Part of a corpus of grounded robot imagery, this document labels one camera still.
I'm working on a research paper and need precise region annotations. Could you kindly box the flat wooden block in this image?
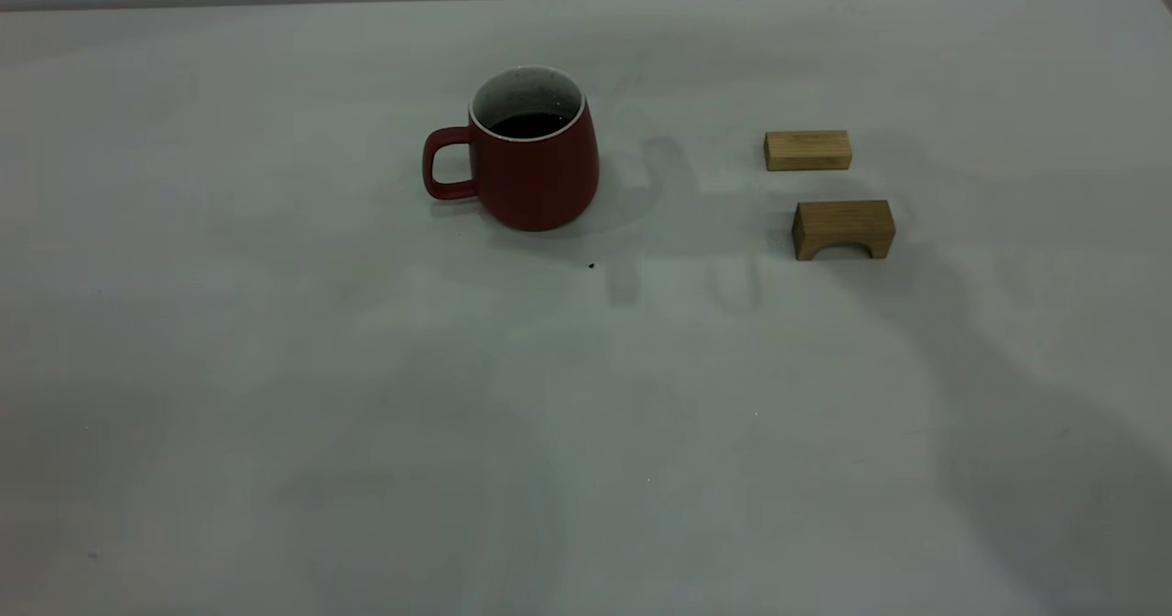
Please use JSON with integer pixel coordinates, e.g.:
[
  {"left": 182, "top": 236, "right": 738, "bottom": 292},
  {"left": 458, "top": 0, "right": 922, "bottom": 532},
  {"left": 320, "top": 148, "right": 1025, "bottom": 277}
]
[{"left": 765, "top": 130, "right": 852, "bottom": 172}]

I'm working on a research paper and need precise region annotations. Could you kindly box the dark coffee liquid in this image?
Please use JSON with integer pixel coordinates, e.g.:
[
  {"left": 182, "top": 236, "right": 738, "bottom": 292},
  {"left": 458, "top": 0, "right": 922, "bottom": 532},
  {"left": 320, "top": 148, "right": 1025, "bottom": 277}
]
[{"left": 488, "top": 111, "right": 571, "bottom": 139}]

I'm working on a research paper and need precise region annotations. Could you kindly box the red ceramic mug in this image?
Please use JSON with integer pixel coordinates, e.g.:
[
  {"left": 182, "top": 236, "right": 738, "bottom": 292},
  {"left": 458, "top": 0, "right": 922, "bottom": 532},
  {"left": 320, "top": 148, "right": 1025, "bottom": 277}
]
[{"left": 422, "top": 67, "right": 601, "bottom": 232}]

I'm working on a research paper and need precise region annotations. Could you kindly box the arched wooden block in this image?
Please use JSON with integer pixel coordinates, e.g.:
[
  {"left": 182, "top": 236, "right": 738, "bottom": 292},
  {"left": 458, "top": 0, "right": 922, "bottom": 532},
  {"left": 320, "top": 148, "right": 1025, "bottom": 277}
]
[{"left": 792, "top": 200, "right": 896, "bottom": 262}]

